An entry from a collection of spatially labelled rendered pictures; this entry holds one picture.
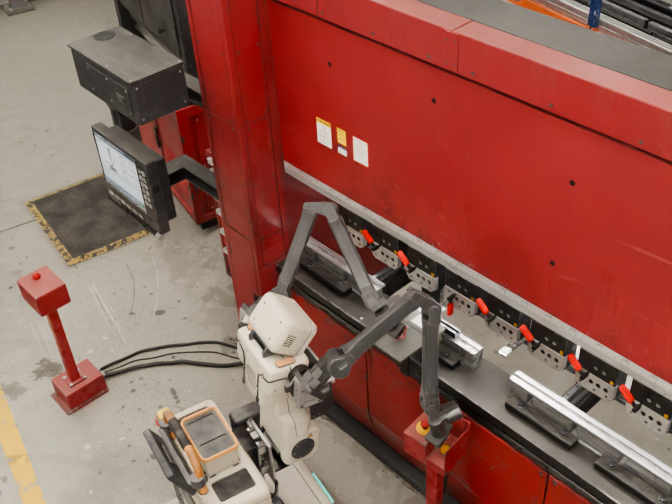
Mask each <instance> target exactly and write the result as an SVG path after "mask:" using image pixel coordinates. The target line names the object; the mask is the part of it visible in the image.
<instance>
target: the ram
mask: <svg viewBox="0 0 672 504"><path fill-rule="evenodd" d="M267 6H268V16H269V25H270V35H271V44H272V53H273V63H274V72H275V82H276V91H277V101H278V110H279V119H280V129H281V138H282V148H283V157H284V161H285V162H287V163H289V164H291V165H292V166H294V167H296V168H297V169H299V170H301V171H303V172H304V173H306V174H308V175H310V176H311V177H313V178H315V179H316V180H318V181H320V182H322V183H323V184H325V185H327V186H329V187H330V188H332V189H334V190H335V191H337V192H339V193H341V194H342V195H344V196H346V197H348V198H349V199H351V200H353V201H354V202H356V203H358V204H360V205H361V206H363V207H365V208H367V209H368V210H370V211H372V212H373V213H375V214H377V215H379V216H380V217H382V218H384V219H385V220H387V221H389V222H391V223H392V224H394V225H396V226H398V227H399V228H401V229H403V230H404V231H406V232H408V233H410V234H411V235H413V236H415V237H417V238H418V239H420V240H422V241H423V242H425V243H427V244H429V245H430V246H432V247H434V248H436V249H437V250H439V251H441V252H442V253H444V254H446V255H448V256H449V257H451V258H453V259H455V260H456V261H458V262H460V263H461V264H463V265H465V266H467V267H468V268H470V269H472V270H473V271H475V272H477V273H479V274H480V275H482V276H484V277H486V278H487V279H489V280H491V281H492V282H494V283H496V284H498V285H499V286H501V287H503V288H505V289H506V290H508V291H510V292H511V293H513V294H515V295H517V296H518V297H520V298H522V299H524V300H525V301H527V302H529V303H530V304H532V305H534V306H536V307H537V308H539V309H541V310H543V311H544V312H546V313H548V314H549V315H551V316H553V317H555V318H556V319H558V320H560V321H561V322H563V323H565V324H567V325H568V326H570V327H572V328H574V329H575V330H577V331H579V332H580V333H582V334H584V335H586V336H587V337H589V338H591V339H593V340H594V341H596V342H598V343H599V344H601V345H603V346H605V347H606V348H608V349H610V350H612V351H613V352H615V353H617V354H618V355H620V356H622V357H624V358H625V359H627V360H629V361H631V362H632V363H634V364H636V365H637V366H639V367H641V368H643V369H644V370H646V371H648V372H649V373H651V374H653V375H655V376H656V377H658V378H660V379H662V380H663V381H665V382H667V383H668V384H670V385H672V161H669V160H667V159H664V158H662V157H659V156H657V155H654V154H652V153H650V152H647V151H645V150H642V149H640V148H637V147H635V146H632V145H630V144H628V143H625V142H623V141H620V140H618V139H615V138H613V137H610V136H608V135H606V134H603V133H601V132H598V131H596V130H593V129H591V128H588V127H586V126H584V125H581V124H579V123H576V122H574V121H571V120H569V119H566V118H564V117H562V116H559V115H557V114H554V113H552V112H549V111H547V110H544V109H542V108H540V107H537V106H535V105H532V104H530V103H527V102H525V101H522V100H520V99H518V98H515V97H513V96H510V95H508V94H505V93H503V92H500V91H498V90H496V89H493V88H491V87H488V86H486V85H483V84H481V83H478V82H476V81H474V80H471V79H469V78H466V77H464V76H461V75H459V74H456V73H454V72H452V71H449V70H447V69H444V68H442V67H439V66H437V65H434V64H432V63H430V62H427V61H425V60H422V59H420V58H417V57H415V56H412V55H410V54H408V53H405V52H403V51H400V50H398V49H395V48H393V47H390V46H388V45H386V44H383V43H381V42H378V41H376V40H373V39H371V38H368V37H366V36H364V35H361V34H359V33H356V32H354V31H351V30H349V29H346V28H344V27H342V26H339V25H337V24H334V23H332V22H329V21H327V20H324V19H322V18H320V17H317V16H315V15H312V14H310V13H307V12H305V11H302V10H300V9H298V8H295V7H293V6H290V5H288V4H285V3H283V2H280V1H278V0H267ZM316 117H318V118H320V119H322V120H324V121H326V122H328V123H330V125H331V141H332V149H331V148H329V147H328V146H326V145H324V144H322V143H320V142H318V135H317V122H316ZM337 127H338V128H339V129H341V130H343V131H345V132H346V146H344V145H342V144H340V143H338V138H337ZM352 135H353V136H355V137H357V138H359V139H361V140H363V141H365V142H367V143H368V165H369V168H367V167H365V166H364V165H362V164H360V163H358V162H356V161H354V160H353V139H352ZM338 145H339V146H341V147H343V148H345V149H347V157H346V156H344V155H343V154H341V153H339V152H338ZM284 168H285V172H286V173H287V174H289V175H291V176H293V177H294V178H296V179H298V180H299V181H301V182H303V183H304V184H306V185H308V186H309V187H311V188H313V189H315V190H316V191H318V192H320V193H321V194H323V195H325V196H326V197H328V198H330V199H331V200H333V201H335V202H337V203H338V204H340V205H342V206H343V207H345V208H347V209H348V210H350V211H352V212H353V213H355V214H357V215H359V216H360V217H362V218H364V219H365V220H367V221H369V222H370V223H372V224H374V225H375V226H377V227H379V228H381V229H382V230H384V231H386V232H387V233H389V234H391V235H392V236H394V237H396V238H397V239H399V240H401V241H403V242H404V243H406V244H408V245H409V246H411V247H413V248H414V249H416V250H418V251H419V252H421V253H423V254H425V255H426V256H428V257H430V258H431V259H433V260H435V261H436V262H438V263H440V264H441V265H443V266H445V267H446V268H448V269H450V270H452V271H453V272H455V273H457V274H458V275H460V276H462V277H463V278H465V279H467V280H468V281H470V282H472V283H474V284H475V285H477V286H479V287H480V288H482V289H484V290H485V291H487V292H489V293H490V294H492V295H494V296H496V297H497V298H499V299H501V300H502V301H504V302H506V303H507V304H509V305H511V306H512V307H514V308H516V309H518V310H519V311H521V312H523V313H524V314H526V315H528V316H529V317H531V318H533V319H534V320H536V321H538V322H540V323H541V324H543V325H545V326H546V327H548V328H550V329H551V330H553V331H555V332H556V333H558V334H560V335H562V336H563V337H565V338H567V339H568V340H570V341H572V342H573V343H575V344H577V345H578V346H580V347H582V348H584V349H585V350H587V351H589V352H590V353H592V354H594V355H595V356H597V357H599V358H600V359H602V360H604V361H606V362H607V363H609V364H611V365H612V366H614V367H616V368H617V369H619V370H621V371H622V372H624V373H626V374H627V375H629V376H631V377H633V378H634V379H636V380H638V381H639V382H641V383H643V384H644V385H646V386H648V387H649V388H651V389H653V390H655V391H656V392H658V393H660V394H661V395H663V396H665V397H666V398H668V399H670V400H671V401H672V393H670V392H668V391H667V390H665V389H663V388H661V387H660V386H658V385H656V384H655V383H653V382H651V381H649V380H648V379H646V378H644V377H643V376H641V375H639V374H638V373H636V372H634V371H632V370H631V369H629V368H627V367H626V366H624V365H622V364H620V363H619V362H617V361H615V360H614V359H612V358H610V357H608V356H607V355H605V354H603V353H602V352H600V351H598V350H597V349H595V348H593V347H591V346H590V345H588V344H586V343H585V342H583V341H581V340H579V339H578V338H576V337H574V336H573V335H571V334H569V333H568V332H566V331H564V330H562V329H561V328H559V327H557V326H556V325H554V324H552V323H550V322H549V321H547V320H545V319H544V318H542V317H540V316H538V315H537V314H535V313H533V312H532V311H530V310H528V309H527V308H525V307H523V306H521V305H520V304H518V303H516V302H515V301H513V300H511V299H509V298H508V297H506V296H504V295H503V294H501V293H499V292H498V291H496V290H494V289H492V288H491V287H489V286H487V285H486V284H484V283H482V282H480V281H479V280H477V279H475V278H474V277H472V276H470V275H469V274H467V273H465V272H463V271H462V270H460V269H458V268H457V267H455V266H453V265H451V264H450V263H448V262H446V261H445V260H443V259H441V258H439V257H438V256H436V255H434V254H433V253H431V252H429V251H428V250H426V249H424V248H422V247H421V246H419V245H417V244H416V243H414V242H412V241H410V240H409V239H407V238H405V237H404V236H402V235H400V234H399V233H397V232H395V231H393V230H392V229H390V228H388V227H387V226H385V225H383V224H381V223H380V222H378V221H376V220H375V219H373V218H371V217H369V216H368V215H366V214H364V213H363V212H361V211H359V210H358V209H356V208H354V207H352V206H351V205H349V204H347V203H346V202H344V201H342V200H340V199H339V198H337V197H335V196H334V195H332V194H330V193H329V192H327V191H325V190H323V189H322V188H320V187H318V186H317V185H315V184H313V183H311V182H310V181H308V180H306V179H305V178H303V177H301V176H299V175H298V174H296V173H294V172H293V171H291V170H289V169H288V168H286V167H284Z"/></svg>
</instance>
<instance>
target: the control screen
mask: <svg viewBox="0 0 672 504"><path fill-rule="evenodd" d="M94 135H95V139H96V143H97V147H98V150H99V154H100V158H101V162H102V166H103V169H104V173H105V177H106V180H107V181H108V182H110V183H111V184H112V185H114V186H115V187H116V188H117V189H119V190H120V191H121V192H122V193H124V194H125V195H126V196H128V197H129V198H130V199H131V200H133V201H134V202H135V203H137V204H138V205H139V206H140V207H142V208H143V209H144V210H145V205H144V201H143V197H142V193H141V188H140V184H139V180H138V176H137V171H136V167H135V163H134V160H133V159H131V158H130V157H128V156H127V155H126V154H124V153H123V152H122V151H120V150H119V149H117V148H116V147H115V146H113V145H112V144H111V143H109V142H108V141H106V140H105V139H104V138H102V137H101V136H100V135H98V134H97V133H95V132H94ZM110 172H111V173H112V174H114V178H113V177H112V176H111V173H110ZM145 211H146V210H145Z"/></svg>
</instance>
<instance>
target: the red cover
mask: <svg viewBox="0 0 672 504"><path fill-rule="evenodd" d="M278 1H280V2H283V3H285V4H288V5H290V6H293V7H295V8H298V9H300V10H302V11H305V12H307V13H310V14H312V15H315V16H317V17H320V18H322V19H324V20H327V21H329V22H332V23H334V24H337V25H339V26H342V27H344V28H346V29H349V30H351V31H354V32H356V33H359V34H361V35H364V36H366V37H368V38H371V39H373V40H376V41H378V42H381V43H383V44H386V45H388V46H390V47H393V48H395V49H398V50H400V51H403V52H405V53H408V54H410V55H412V56H415V57H417V58H420V59H422V60H425V61H427V62H430V63H432V64H434V65H437V66H439V67H442V68H444V69H447V70H449V71H452V72H454V73H456V74H459V75H461V76H464V77H466V78H469V79H471V80H474V81H476V82H478V83H481V84H483V85H486V86H488V87H491V88H493V89H496V90H498V91H500V92H503V93H505V94H508V95H510V96H513V97H515V98H518V99H520V100H522V101H525V102H527V103H530V104H532V105H535V106H537V107H540V108H542V109H544V110H547V111H549V112H552V113H554V114H557V115H559V116H562V117H564V118H566V119H569V120H571V121H574V122H576V123H579V124H581V125H584V126H586V127H588V128H591V129H593V130H596V131H598V132H601V133H603V134H606V135H608V136H610V137H613V138H615V139H618V140H620V141H623V142H625V143H628V144H630V145H632V146H635V147H637V148H640V149H642V150H645V151H647V152H650V153H652V154H654V155H657V156H659V157H662V158H664V159H667V160H669V161H672V91H669V90H666V89H663V88H660V87H658V86H655V85H652V84H649V83H646V82H644V81H641V80H638V79H635V78H632V77H630V76H627V75H624V74H621V73H618V72H616V71H613V70H610V69H607V68H604V67H601V66H599V65H596V64H593V63H590V62H587V61H585V60H582V59H579V58H576V57H573V56H571V55H568V54H565V53H562V52H559V51H557V50H554V49H551V48H548V47H545V46H542V45H540V44H537V43H534V42H531V41H528V40H526V39H523V38H520V37H517V36H514V35H512V34H509V33H506V32H503V31H500V30H497V29H495V28H492V27H489V26H486V25H483V24H481V23H478V22H475V21H471V20H469V19H467V18H464V17H461V16H458V15H455V14H453V13H450V12H447V11H444V10H441V9H438V8H436V7H433V6H430V5H427V4H424V3H422V2H419V1H416V0H278Z"/></svg>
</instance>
